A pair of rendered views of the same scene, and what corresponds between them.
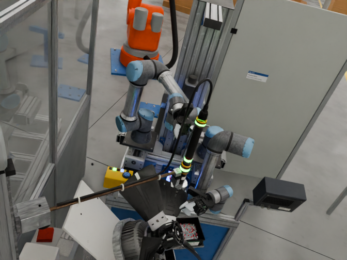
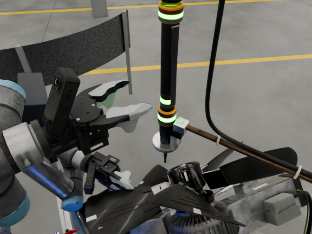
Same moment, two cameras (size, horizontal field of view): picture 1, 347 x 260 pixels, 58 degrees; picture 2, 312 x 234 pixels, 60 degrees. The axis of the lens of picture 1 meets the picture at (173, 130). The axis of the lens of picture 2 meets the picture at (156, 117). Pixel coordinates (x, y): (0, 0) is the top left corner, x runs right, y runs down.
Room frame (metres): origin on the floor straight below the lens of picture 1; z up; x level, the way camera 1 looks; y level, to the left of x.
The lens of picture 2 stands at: (1.18, 0.35, 2.00)
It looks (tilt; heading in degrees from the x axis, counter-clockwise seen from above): 44 degrees down; 254
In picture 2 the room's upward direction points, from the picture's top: straight up
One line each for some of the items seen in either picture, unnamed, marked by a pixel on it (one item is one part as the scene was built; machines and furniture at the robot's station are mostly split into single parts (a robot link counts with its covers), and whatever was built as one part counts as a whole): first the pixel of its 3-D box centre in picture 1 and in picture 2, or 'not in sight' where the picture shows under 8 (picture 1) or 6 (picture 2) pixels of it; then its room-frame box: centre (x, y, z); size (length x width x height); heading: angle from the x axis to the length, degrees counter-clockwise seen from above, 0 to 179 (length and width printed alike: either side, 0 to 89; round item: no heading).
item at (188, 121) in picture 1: (181, 123); (72, 129); (1.23, -0.03, 1.63); 0.12 x 0.08 x 0.09; 17
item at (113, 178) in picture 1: (118, 179); not in sight; (1.35, 0.24, 1.02); 0.16 x 0.10 x 0.11; 97
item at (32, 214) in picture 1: (31, 214); not in sight; (0.61, 0.37, 1.54); 0.10 x 0.07 x 0.08; 132
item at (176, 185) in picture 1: (180, 176); (169, 131); (1.02, -0.09, 1.50); 0.09 x 0.07 x 0.10; 132
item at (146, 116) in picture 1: (143, 119); not in sight; (1.78, 0.22, 1.20); 0.13 x 0.12 x 0.14; 133
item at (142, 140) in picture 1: (142, 132); not in sight; (1.79, 0.21, 1.09); 0.15 x 0.15 x 0.10
